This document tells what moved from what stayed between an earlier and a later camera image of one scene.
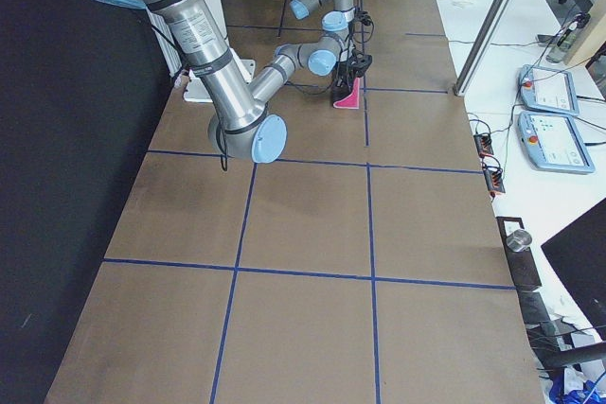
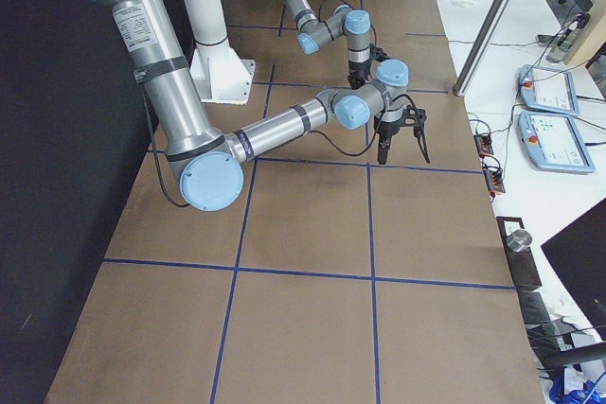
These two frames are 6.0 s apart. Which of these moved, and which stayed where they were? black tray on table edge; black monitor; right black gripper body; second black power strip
Moved: right black gripper body
Stayed: black tray on table edge; black monitor; second black power strip
